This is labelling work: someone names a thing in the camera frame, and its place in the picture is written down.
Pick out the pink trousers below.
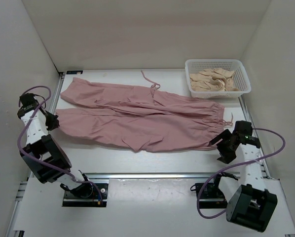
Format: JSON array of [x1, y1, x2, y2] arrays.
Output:
[[56, 78, 233, 152]]

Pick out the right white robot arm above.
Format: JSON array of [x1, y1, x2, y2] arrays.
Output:
[[210, 120, 278, 233]]

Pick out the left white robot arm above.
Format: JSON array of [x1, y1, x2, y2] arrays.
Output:
[[17, 93, 94, 198]]

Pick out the beige trousers in basket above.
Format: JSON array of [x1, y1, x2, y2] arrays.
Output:
[[189, 68, 239, 92]]

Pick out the white plastic basket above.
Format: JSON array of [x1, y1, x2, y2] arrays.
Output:
[[185, 59, 251, 98]]

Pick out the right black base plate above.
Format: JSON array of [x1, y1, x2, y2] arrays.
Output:
[[199, 183, 227, 209]]

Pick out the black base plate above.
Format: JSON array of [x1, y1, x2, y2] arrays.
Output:
[[199, 183, 227, 209], [60, 180, 109, 208]]

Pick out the front aluminium rail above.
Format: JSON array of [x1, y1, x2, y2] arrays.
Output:
[[86, 172, 213, 179]]

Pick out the left aluminium rail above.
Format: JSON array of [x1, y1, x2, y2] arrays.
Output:
[[4, 71, 66, 237]]

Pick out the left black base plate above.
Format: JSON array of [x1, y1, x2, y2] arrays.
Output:
[[60, 180, 109, 208]]

